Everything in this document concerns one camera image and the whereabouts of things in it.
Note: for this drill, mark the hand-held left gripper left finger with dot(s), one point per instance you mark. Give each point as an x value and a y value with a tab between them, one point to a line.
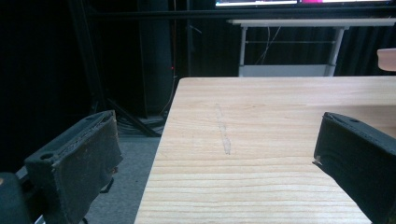
79	161

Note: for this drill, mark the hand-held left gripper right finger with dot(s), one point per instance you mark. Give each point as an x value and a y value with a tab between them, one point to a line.
358	158

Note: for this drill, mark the black metal stand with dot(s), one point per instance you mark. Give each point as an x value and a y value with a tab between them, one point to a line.
102	74

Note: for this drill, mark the pale pink round object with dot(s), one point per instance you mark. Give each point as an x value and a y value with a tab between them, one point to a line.
387	59

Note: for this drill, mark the monitor screen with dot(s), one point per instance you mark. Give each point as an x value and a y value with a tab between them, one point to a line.
299	2

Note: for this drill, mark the white desk frame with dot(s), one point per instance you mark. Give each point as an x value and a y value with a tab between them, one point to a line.
292	46

